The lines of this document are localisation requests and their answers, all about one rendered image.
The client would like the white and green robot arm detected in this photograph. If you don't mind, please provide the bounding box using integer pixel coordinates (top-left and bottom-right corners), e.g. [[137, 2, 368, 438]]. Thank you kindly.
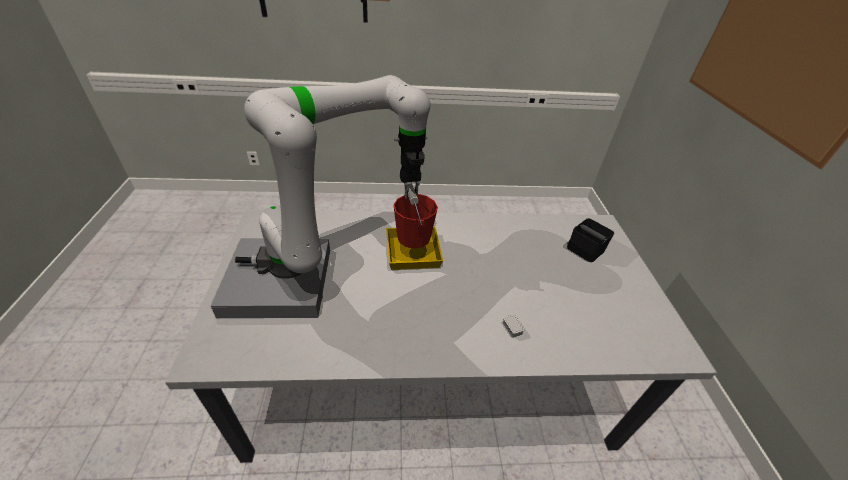
[[235, 75, 430, 279]]

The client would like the red bucket with grey handle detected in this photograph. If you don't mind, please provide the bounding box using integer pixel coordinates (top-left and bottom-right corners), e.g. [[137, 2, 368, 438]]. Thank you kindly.
[[394, 182, 438, 249]]

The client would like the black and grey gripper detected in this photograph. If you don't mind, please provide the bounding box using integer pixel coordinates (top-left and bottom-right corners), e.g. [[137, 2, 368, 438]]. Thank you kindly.
[[394, 131, 428, 199]]

